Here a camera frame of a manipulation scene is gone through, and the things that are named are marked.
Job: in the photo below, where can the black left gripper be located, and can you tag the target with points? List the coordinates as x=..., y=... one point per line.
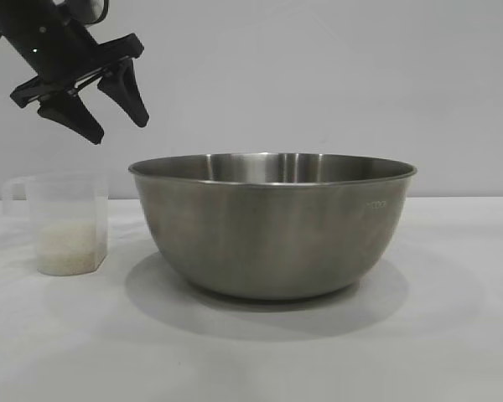
x=52, y=39

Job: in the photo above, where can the clear plastic measuring cup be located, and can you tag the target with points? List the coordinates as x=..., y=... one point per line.
x=71, y=197

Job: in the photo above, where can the white uncooked rice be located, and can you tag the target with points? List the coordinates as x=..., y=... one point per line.
x=67, y=249

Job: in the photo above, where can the stainless steel mixing bowl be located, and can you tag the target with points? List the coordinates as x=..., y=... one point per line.
x=272, y=230

